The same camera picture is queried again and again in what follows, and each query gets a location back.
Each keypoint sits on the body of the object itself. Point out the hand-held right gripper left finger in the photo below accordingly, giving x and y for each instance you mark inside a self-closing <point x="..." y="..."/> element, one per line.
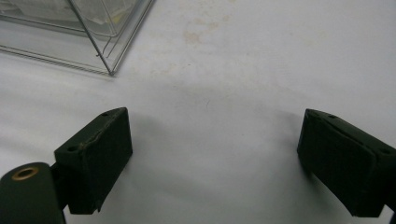
<point x="93" y="161"/>

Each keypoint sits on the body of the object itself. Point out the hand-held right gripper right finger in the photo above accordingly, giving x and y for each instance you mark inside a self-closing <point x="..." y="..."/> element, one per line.
<point x="339" y="161"/>

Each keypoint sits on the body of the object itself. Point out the clear acrylic box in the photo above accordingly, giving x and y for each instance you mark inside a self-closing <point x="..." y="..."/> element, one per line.
<point x="62" y="43"/>

